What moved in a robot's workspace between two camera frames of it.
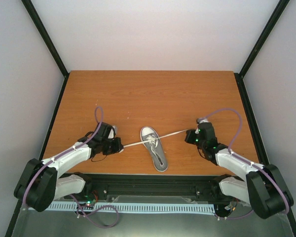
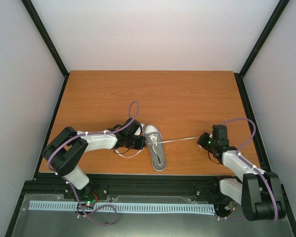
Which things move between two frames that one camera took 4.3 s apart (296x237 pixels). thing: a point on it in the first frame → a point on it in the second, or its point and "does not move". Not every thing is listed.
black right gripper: (189, 139) → (202, 141)
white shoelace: (154, 138) → (151, 142)
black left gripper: (118, 147) → (141, 144)
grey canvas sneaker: (155, 147) does not move
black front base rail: (97, 187) does not move
